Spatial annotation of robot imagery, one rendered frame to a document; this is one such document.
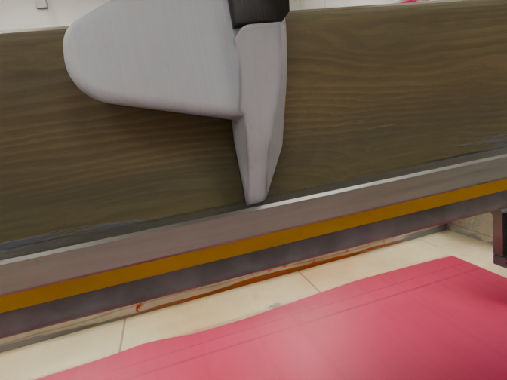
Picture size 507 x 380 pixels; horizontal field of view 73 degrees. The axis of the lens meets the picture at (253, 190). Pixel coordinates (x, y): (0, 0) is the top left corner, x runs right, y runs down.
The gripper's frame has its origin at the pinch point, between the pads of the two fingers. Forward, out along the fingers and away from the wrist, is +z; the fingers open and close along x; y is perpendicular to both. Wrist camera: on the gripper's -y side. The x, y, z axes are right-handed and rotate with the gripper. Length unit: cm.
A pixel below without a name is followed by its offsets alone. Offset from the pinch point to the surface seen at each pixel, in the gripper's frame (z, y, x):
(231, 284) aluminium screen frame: 13.2, -0.5, -16.6
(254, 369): 13.7, 0.5, -5.3
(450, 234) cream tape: 13.7, -24.5, -15.3
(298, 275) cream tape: 13.7, -6.9, -15.6
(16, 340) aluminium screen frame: 13.0, 17.6, -16.6
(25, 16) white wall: -142, 107, -414
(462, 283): 13.7, -17.4, -7.0
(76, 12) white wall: -142, 58, -414
